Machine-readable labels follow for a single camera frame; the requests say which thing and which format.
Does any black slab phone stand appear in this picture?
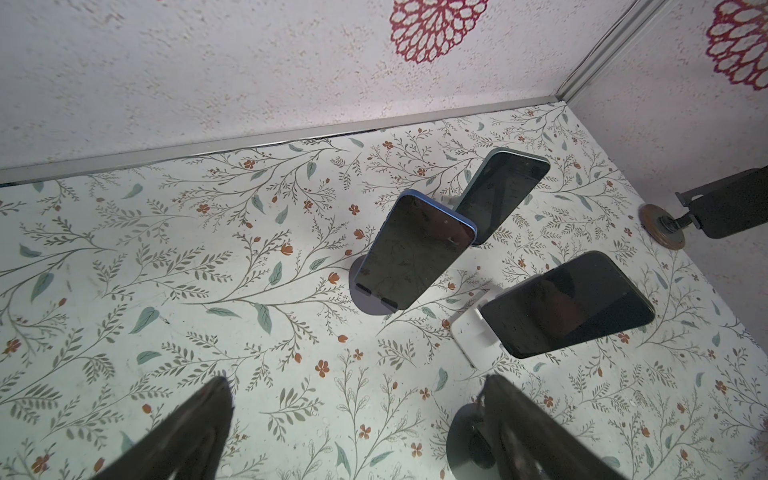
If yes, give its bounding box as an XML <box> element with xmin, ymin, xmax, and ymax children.
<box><xmin>450</xmin><ymin>286</ymin><xmax>504</xmax><ymax>371</ymax></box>

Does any dark round phone stand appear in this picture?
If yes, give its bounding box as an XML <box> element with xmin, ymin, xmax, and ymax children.
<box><xmin>446</xmin><ymin>403</ymin><xmax>500</xmax><ymax>480</ymax></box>

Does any blue-edged black phone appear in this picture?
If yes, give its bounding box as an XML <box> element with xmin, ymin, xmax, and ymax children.
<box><xmin>356</xmin><ymin>189</ymin><xmax>477</xmax><ymax>311</ymax></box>

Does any teal-edged black phone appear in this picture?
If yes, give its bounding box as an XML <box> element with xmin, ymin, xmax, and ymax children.
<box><xmin>453</xmin><ymin>148</ymin><xmax>551</xmax><ymax>246</ymax></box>

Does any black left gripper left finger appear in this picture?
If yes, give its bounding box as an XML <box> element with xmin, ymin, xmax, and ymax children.
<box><xmin>95</xmin><ymin>376</ymin><xmax>234</xmax><ymax>479</ymax></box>

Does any grey round phone stand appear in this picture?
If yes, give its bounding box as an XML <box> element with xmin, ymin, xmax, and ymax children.
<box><xmin>348</xmin><ymin>255</ymin><xmax>395</xmax><ymax>316</ymax></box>

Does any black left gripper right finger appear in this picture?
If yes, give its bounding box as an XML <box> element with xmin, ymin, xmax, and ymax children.
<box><xmin>480</xmin><ymin>374</ymin><xmax>623</xmax><ymax>479</ymax></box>

